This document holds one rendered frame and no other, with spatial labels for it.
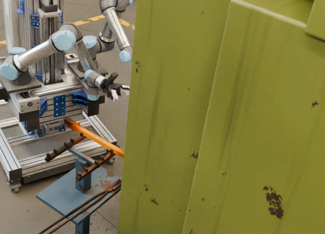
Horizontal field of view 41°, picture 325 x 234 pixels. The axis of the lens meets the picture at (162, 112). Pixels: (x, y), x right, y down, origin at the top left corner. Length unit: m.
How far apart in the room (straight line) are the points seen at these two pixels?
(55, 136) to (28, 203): 0.58
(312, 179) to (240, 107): 0.30
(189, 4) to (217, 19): 0.12
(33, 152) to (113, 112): 1.09
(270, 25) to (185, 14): 0.38
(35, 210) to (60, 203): 0.90
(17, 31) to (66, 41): 0.79
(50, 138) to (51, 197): 1.18
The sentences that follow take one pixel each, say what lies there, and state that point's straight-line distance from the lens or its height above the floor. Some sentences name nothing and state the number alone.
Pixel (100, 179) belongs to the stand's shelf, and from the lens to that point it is 2.52.
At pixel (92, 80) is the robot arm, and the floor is 0.98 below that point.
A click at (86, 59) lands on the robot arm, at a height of 1.05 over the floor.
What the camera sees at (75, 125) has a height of 0.93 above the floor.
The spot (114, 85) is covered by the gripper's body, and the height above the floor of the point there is 1.01.
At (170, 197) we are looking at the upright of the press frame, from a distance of 1.93.
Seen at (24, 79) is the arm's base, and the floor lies 0.86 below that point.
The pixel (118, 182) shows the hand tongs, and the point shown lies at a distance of 2.50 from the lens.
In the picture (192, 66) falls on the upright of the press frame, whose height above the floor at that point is 1.66.
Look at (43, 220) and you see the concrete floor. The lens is 3.21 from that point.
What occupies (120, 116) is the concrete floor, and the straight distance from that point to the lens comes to 4.18.
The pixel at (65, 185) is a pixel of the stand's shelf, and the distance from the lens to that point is 2.49.
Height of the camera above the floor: 2.37
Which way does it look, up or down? 33 degrees down
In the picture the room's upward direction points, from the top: 8 degrees clockwise
